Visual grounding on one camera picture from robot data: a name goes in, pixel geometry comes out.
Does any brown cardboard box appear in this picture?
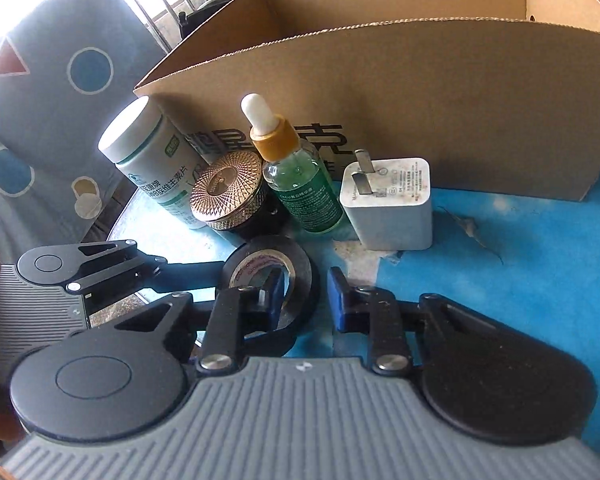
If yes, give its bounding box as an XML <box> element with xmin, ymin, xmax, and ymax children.
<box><xmin>133</xmin><ymin>0</ymin><xmax>600</xmax><ymax>203</ymax></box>

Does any black tape roll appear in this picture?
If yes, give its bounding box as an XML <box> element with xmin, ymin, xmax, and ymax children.
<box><xmin>215</xmin><ymin>235</ymin><xmax>324</xmax><ymax>346</ymax></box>

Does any grey printed bed sheet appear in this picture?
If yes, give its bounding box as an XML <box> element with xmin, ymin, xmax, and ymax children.
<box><xmin>0</xmin><ymin>0</ymin><xmax>172</xmax><ymax>263</ymax></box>

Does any metal railing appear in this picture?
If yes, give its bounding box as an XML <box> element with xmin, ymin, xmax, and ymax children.
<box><xmin>100</xmin><ymin>0</ymin><xmax>253</xmax><ymax>56</ymax></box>

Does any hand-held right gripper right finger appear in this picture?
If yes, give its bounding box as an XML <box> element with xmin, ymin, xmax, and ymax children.
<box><xmin>327</xmin><ymin>266</ymin><xmax>502</xmax><ymax>377</ymax></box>

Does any green dropper bottle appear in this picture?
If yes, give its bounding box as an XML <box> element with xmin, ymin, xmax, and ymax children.
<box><xmin>240</xmin><ymin>93</ymin><xmax>345</xmax><ymax>234</ymax></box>

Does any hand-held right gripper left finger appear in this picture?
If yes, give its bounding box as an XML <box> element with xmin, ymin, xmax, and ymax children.
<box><xmin>92</xmin><ymin>267</ymin><xmax>287</xmax><ymax>375</ymax></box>

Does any white charger plug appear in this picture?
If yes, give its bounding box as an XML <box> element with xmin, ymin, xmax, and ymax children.
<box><xmin>339</xmin><ymin>149</ymin><xmax>433</xmax><ymax>251</ymax></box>

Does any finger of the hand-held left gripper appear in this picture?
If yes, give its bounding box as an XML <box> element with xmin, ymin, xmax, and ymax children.
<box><xmin>65</xmin><ymin>239</ymin><xmax>227</xmax><ymax>297</ymax></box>

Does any dark jar with gold lid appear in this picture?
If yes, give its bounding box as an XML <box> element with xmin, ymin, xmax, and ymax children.
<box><xmin>189</xmin><ymin>150</ymin><xmax>291</xmax><ymax>241</ymax></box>

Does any white supplement bottle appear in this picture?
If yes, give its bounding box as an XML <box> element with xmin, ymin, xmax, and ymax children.
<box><xmin>98</xmin><ymin>96</ymin><xmax>213</xmax><ymax>231</ymax></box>

